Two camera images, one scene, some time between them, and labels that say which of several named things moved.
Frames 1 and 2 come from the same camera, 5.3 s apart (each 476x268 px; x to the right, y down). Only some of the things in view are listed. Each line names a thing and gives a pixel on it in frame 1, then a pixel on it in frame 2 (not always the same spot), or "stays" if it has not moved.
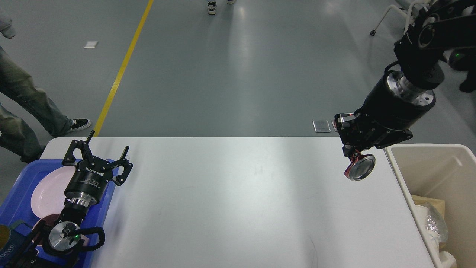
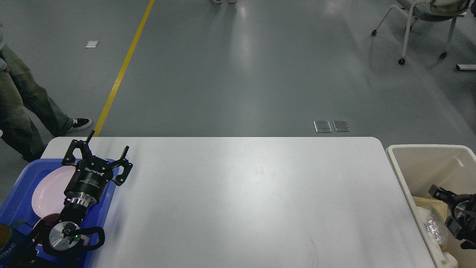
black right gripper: [393, 103] -> [463, 207]
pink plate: [48, 196] stays
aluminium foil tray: [436, 222] stays
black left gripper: [86, 185] stays
